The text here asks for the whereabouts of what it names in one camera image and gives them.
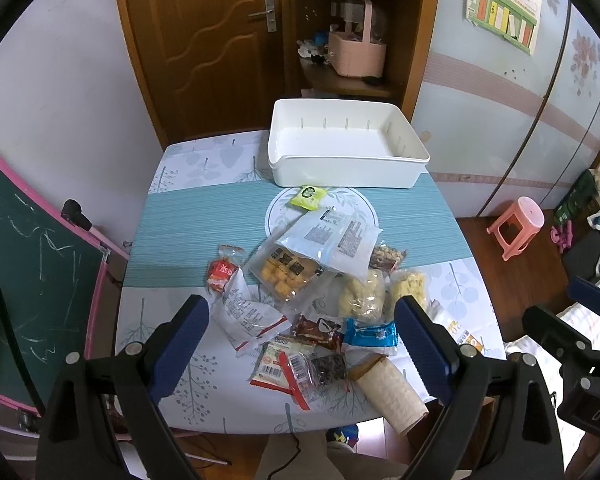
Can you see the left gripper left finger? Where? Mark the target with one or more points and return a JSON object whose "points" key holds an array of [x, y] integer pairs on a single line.
{"points": [[143, 379]]}

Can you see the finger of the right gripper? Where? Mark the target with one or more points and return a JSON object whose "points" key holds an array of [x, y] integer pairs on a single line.
{"points": [[585, 293], [554, 335]]}

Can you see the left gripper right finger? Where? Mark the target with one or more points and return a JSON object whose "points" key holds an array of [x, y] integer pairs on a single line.
{"points": [[459, 382]]}

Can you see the oat stick orange packet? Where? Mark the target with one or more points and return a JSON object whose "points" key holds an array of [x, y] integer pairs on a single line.
{"points": [[389, 392]]}

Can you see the blue foil snack packet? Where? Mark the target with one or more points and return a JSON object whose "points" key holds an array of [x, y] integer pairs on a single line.
{"points": [[380, 338]]}

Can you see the white red-edged snack bag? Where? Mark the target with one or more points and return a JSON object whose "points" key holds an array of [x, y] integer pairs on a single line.
{"points": [[246, 322]]}

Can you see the yellow puff snack bag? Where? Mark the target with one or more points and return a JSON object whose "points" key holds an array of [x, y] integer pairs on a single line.
{"points": [[362, 300]]}

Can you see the Lipo biscuit packet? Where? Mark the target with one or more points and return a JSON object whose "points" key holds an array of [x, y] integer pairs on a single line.
{"points": [[267, 372]]}

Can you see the red snack clear packet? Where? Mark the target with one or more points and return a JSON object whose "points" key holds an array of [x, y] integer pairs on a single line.
{"points": [[228, 260]]}

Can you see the nut snack packet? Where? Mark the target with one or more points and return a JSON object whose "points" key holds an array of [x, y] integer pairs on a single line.
{"points": [[386, 258]]}

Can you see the brown chocolate snack packet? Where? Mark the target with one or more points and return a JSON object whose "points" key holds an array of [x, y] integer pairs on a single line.
{"points": [[322, 332]]}

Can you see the dark dried fruit packet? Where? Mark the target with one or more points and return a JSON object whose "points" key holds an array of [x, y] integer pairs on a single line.
{"points": [[309, 377]]}

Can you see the clear bag yellow cubes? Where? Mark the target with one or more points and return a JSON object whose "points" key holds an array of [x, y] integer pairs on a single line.
{"points": [[292, 280]]}

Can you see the large white zip bag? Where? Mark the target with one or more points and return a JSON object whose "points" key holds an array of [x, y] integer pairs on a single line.
{"points": [[338, 241]]}

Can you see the pink plastic stool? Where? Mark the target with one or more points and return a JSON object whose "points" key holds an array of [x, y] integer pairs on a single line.
{"points": [[527, 217]]}

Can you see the patterned tablecloth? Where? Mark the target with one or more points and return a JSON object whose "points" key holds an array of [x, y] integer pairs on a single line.
{"points": [[217, 191]]}

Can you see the green snack packet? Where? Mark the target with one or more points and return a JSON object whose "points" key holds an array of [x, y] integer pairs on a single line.
{"points": [[309, 197]]}

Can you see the white plastic storage bin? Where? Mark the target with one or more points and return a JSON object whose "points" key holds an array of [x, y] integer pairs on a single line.
{"points": [[330, 142]]}

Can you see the wooden door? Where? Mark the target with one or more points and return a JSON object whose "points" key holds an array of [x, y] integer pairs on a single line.
{"points": [[203, 67]]}

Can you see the wooden corner shelf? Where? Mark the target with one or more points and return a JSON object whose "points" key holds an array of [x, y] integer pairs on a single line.
{"points": [[404, 27]]}

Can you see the green chalkboard pink frame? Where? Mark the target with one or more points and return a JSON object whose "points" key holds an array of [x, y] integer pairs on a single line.
{"points": [[61, 284]]}

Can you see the wall poster calendar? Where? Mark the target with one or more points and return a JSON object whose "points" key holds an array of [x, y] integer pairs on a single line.
{"points": [[516, 21]]}

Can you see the pink basket with handle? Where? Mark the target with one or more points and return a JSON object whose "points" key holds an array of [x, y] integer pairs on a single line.
{"points": [[359, 50]]}

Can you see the metal door handle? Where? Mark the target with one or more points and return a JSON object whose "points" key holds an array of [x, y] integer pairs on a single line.
{"points": [[268, 14]]}

